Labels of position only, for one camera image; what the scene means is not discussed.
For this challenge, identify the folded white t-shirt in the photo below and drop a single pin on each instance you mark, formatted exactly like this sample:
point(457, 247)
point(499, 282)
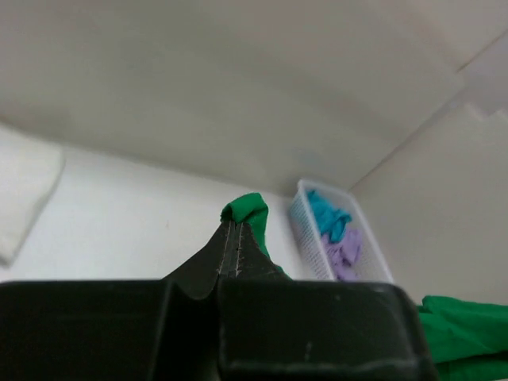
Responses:
point(30, 171)

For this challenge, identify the teal t-shirt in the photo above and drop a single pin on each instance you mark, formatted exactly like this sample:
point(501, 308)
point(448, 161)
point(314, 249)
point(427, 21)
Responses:
point(330, 220)

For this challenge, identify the lilac t-shirt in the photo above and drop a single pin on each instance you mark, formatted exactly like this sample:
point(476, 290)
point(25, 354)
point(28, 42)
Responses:
point(344, 254)

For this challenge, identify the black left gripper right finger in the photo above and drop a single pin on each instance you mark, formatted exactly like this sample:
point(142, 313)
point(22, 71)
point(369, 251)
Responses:
point(275, 328)

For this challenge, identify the white plastic basket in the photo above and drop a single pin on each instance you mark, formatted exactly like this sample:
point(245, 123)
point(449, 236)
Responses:
point(370, 267)

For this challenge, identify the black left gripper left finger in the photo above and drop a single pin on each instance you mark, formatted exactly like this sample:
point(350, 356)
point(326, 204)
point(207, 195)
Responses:
point(116, 329)

